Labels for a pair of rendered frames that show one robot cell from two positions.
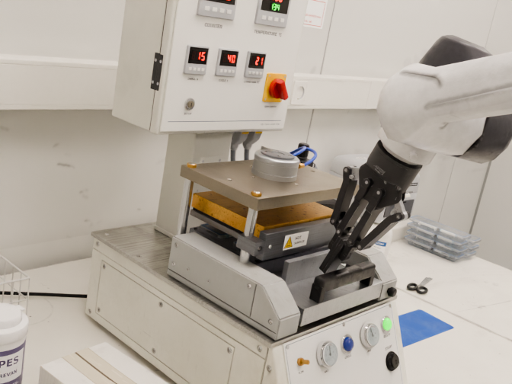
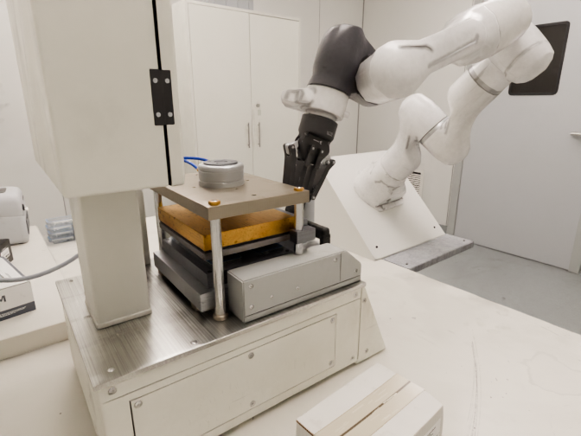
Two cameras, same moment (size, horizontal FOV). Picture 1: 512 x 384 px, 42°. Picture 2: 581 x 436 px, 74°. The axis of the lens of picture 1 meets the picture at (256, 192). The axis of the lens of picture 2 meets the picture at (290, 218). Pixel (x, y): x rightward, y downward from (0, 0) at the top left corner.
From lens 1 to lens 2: 1.04 m
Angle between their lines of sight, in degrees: 73
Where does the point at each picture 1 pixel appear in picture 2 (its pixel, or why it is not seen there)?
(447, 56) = (359, 37)
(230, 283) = (318, 271)
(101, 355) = (326, 421)
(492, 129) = not seen: hidden behind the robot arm
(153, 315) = (244, 375)
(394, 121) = (411, 81)
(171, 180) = (111, 255)
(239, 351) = (341, 312)
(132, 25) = (73, 28)
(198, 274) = (284, 291)
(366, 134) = not seen: outside the picture
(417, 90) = (419, 56)
